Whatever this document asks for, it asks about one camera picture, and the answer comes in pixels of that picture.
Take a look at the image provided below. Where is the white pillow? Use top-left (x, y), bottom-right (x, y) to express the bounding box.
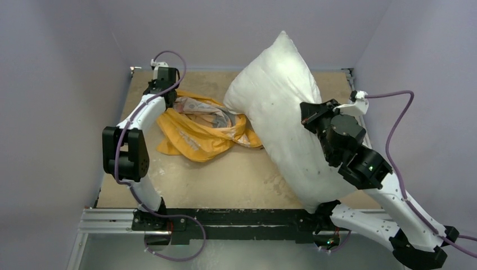
top-left (223, 31), bottom-right (355, 213)

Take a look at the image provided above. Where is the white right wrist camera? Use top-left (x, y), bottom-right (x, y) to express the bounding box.
top-left (334, 91), bottom-right (369, 117)

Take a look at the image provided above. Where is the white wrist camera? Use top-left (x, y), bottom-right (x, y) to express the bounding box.
top-left (150, 59), bottom-right (169, 70)
top-left (334, 91), bottom-right (369, 117)

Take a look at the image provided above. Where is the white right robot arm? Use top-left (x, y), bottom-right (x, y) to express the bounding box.
top-left (300, 98), bottom-right (459, 269)

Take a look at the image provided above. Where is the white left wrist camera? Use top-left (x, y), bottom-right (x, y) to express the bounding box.
top-left (150, 59), bottom-right (169, 70)

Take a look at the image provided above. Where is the orange Mickey Mouse pillowcase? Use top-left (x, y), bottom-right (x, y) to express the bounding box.
top-left (156, 90), bottom-right (262, 163)

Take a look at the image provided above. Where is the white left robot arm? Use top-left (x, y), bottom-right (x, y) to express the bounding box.
top-left (102, 65), bottom-right (182, 230)

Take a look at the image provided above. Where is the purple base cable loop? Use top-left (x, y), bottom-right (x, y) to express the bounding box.
top-left (143, 214), bottom-right (207, 263)

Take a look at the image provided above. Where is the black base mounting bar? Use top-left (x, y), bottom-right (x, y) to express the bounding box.
top-left (131, 203), bottom-right (348, 248)

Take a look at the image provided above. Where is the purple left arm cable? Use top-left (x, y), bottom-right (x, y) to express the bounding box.
top-left (114, 50), bottom-right (188, 221)

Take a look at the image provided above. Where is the aluminium frame rail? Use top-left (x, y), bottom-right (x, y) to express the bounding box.
top-left (343, 68), bottom-right (416, 270)

